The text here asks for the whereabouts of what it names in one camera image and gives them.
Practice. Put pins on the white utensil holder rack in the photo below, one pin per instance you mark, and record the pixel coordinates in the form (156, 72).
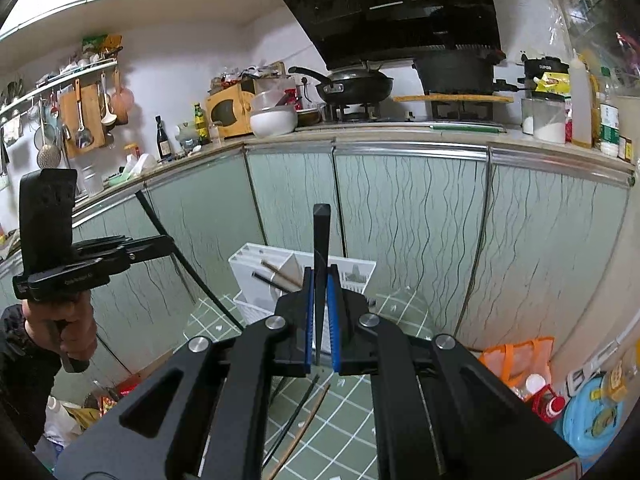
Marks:
(265, 273)

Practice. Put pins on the red cap dark bottle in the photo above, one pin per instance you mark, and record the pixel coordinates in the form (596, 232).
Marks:
(547, 404)

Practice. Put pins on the black cooking pot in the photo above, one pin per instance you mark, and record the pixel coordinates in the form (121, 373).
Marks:
(467, 71)

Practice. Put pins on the clear jar white powder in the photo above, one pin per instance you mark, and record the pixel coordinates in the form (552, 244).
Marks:
(544, 120)

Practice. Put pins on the hanging metal ladle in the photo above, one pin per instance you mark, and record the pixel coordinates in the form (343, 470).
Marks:
(84, 137)

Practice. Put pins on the green checkered tablecloth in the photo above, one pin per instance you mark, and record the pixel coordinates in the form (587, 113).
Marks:
(321, 427)

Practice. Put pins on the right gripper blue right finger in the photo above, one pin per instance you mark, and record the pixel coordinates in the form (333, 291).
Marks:
(334, 300)

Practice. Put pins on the person's left hand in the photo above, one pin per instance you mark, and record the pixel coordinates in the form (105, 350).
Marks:
(63, 327)

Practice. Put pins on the brown wooden chopstick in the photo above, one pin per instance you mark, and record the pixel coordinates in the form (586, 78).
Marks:
(291, 279)
(287, 455)

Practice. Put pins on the wooden cutting board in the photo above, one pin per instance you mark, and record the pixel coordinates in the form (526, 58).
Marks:
(439, 97)

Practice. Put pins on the dark soy sauce bottle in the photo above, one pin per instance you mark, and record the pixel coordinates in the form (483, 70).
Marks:
(162, 141)

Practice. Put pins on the blue plastic container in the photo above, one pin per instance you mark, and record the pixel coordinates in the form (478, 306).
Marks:
(589, 423)

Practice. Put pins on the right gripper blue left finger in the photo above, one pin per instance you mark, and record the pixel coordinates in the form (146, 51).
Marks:
(308, 290)

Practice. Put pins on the white squeeze bottle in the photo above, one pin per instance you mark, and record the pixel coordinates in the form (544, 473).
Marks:
(580, 95)

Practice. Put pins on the orange bag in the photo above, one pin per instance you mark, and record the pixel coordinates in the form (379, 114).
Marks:
(513, 363)

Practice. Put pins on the black range hood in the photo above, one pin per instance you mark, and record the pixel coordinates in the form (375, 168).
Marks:
(349, 32)

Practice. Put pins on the hanging wooden board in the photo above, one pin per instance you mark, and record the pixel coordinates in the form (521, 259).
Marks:
(91, 106)

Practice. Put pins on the black frying pan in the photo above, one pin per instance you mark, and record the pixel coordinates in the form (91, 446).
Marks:
(355, 86)

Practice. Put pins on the white bowl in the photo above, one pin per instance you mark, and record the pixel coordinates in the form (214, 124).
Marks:
(274, 121)

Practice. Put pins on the yellow microwave oven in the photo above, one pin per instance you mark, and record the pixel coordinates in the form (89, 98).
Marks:
(229, 110)

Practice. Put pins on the green glass bottle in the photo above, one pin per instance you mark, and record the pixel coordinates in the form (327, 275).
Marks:
(201, 125)

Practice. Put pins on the green label bottle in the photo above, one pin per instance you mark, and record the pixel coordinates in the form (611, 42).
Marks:
(609, 134)

